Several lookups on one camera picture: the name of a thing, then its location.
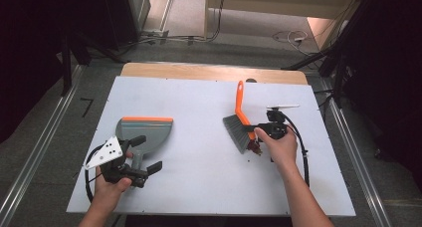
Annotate gray floor cables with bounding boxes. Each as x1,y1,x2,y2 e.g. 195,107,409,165
117,33,208,53

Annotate black cabinet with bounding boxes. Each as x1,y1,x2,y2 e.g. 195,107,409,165
101,0,152,52

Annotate red and green beans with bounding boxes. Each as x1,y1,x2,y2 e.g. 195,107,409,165
243,138,275,163

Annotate wooden table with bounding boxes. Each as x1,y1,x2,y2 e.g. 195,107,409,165
119,62,309,86

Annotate white floor cable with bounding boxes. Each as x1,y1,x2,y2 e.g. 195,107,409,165
272,29,311,48

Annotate black metal stand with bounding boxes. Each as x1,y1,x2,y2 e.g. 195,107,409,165
282,0,379,110
60,32,74,98

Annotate gray brush with orange handle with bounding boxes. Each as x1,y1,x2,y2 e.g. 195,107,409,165
222,80,259,154

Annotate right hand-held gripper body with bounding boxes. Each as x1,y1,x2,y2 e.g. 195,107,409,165
261,104,301,140

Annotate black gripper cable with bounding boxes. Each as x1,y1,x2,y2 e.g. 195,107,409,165
84,144,105,203
280,111,312,188

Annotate person's left hand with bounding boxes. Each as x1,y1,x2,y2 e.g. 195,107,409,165
92,165,133,207

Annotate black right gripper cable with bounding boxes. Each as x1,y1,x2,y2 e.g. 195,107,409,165
280,111,312,188

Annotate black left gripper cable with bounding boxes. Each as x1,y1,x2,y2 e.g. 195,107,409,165
84,144,105,203

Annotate metal floor rail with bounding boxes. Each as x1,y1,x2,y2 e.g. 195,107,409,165
0,64,84,227
319,77,393,227

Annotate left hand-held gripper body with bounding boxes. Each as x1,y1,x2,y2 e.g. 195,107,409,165
84,135,149,188

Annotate gray dustpan with orange edge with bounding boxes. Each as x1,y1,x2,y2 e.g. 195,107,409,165
114,115,174,171

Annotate person's right hand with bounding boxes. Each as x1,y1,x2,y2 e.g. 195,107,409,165
254,126,299,170

